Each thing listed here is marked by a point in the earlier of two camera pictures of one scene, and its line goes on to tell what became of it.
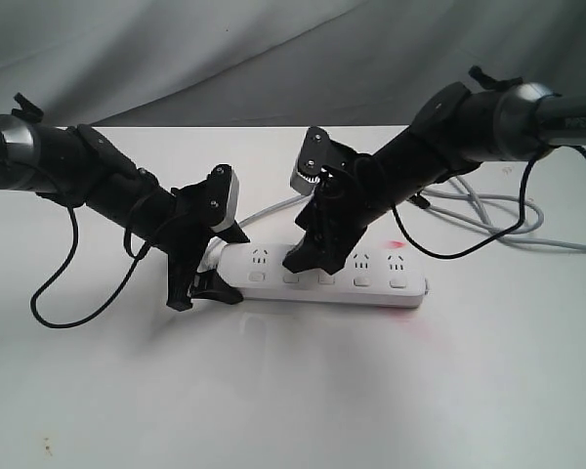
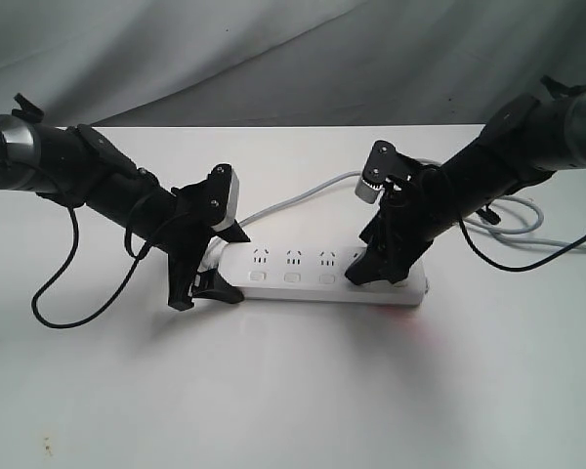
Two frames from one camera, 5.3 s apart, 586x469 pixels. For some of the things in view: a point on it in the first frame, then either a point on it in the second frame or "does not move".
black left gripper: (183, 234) does not move
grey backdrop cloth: (273, 63) does not move
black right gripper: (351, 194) → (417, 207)
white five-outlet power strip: (375, 276) does not move
